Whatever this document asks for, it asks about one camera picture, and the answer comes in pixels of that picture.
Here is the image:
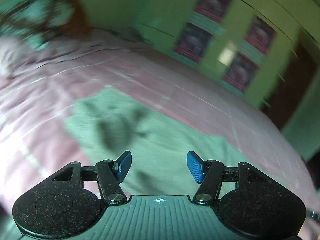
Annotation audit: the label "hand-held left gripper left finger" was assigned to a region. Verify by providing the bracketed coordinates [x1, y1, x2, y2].
[51, 150, 128, 205]

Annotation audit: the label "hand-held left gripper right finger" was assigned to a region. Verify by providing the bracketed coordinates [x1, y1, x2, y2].
[186, 151, 269, 205]

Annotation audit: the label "grey-green pants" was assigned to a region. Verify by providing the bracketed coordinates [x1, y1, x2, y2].
[64, 85, 253, 205]

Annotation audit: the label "bed with pink checked sheet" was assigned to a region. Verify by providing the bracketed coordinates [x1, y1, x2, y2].
[0, 27, 320, 240]

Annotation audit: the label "brown wooden door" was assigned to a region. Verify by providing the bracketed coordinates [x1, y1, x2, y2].
[260, 44, 318, 132]

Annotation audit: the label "pale green wardrobe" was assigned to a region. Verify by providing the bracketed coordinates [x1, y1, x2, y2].
[82, 0, 320, 110]

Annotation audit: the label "pink wall poster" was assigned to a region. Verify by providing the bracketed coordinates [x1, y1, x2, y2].
[194, 0, 232, 23]
[244, 16, 277, 55]
[173, 22, 213, 63]
[222, 52, 259, 92]

